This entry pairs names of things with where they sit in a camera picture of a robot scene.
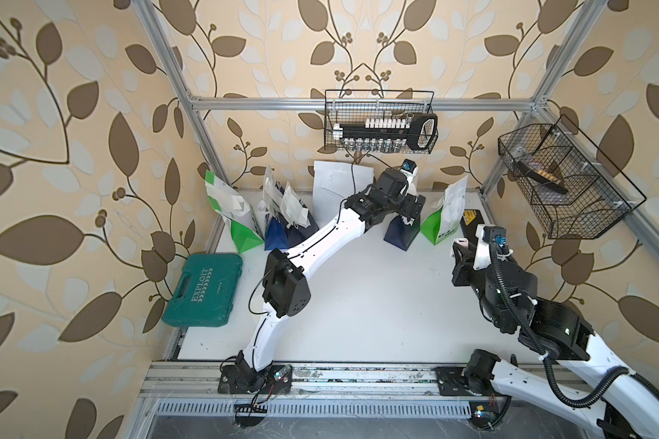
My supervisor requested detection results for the black socket set holder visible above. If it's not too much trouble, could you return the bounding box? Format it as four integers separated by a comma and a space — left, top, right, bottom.
329, 113, 439, 154

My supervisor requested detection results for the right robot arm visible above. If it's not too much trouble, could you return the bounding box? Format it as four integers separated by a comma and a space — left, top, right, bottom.
452, 233, 659, 438

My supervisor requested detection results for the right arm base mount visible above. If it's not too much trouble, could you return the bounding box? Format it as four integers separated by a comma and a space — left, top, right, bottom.
434, 349, 513, 432

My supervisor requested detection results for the dark tool in basket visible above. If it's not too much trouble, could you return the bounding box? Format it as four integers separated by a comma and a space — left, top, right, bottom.
515, 160, 569, 195

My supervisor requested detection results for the large white paper bag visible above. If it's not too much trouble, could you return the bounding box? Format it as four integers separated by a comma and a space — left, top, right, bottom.
311, 161, 375, 228

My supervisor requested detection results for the navy bag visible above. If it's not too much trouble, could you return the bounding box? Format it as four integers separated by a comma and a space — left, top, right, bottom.
280, 184, 320, 247
384, 216, 420, 252

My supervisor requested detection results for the green tool case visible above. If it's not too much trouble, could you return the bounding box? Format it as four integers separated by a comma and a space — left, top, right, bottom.
162, 254, 243, 329

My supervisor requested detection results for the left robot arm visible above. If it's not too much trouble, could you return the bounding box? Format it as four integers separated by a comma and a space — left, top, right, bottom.
234, 186, 426, 378

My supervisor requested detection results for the aluminium frame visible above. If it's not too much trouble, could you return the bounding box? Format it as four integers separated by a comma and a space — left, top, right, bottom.
138, 1, 659, 256

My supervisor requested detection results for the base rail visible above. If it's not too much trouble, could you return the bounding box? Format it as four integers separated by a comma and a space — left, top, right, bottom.
125, 360, 605, 439

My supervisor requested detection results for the navy bag front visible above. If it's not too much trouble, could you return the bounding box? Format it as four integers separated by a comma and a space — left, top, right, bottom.
280, 184, 320, 247

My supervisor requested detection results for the blue white Cheerful bag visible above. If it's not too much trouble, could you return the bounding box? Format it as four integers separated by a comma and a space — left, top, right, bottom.
260, 166, 290, 251

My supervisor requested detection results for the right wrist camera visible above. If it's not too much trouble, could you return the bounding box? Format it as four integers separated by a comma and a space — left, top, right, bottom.
473, 224, 513, 271

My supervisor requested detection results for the black box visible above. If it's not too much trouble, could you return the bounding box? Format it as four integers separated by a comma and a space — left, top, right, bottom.
461, 209, 485, 245

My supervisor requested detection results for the back wire basket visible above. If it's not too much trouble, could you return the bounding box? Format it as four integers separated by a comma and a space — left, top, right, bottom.
323, 88, 439, 155

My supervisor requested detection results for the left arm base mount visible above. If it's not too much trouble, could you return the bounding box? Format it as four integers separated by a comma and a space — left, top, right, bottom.
217, 356, 293, 429

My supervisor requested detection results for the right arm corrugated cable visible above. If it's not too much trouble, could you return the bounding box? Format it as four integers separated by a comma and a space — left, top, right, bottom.
488, 240, 659, 421

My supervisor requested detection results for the right wire basket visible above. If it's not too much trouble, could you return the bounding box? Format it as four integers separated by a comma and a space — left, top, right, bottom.
498, 115, 647, 240

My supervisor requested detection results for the wire basket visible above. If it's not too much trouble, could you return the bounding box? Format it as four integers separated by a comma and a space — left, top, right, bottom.
498, 115, 647, 240
323, 88, 439, 155

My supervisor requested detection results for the green white bag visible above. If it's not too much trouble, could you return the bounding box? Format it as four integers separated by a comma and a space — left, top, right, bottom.
204, 170, 264, 252
420, 176, 469, 245

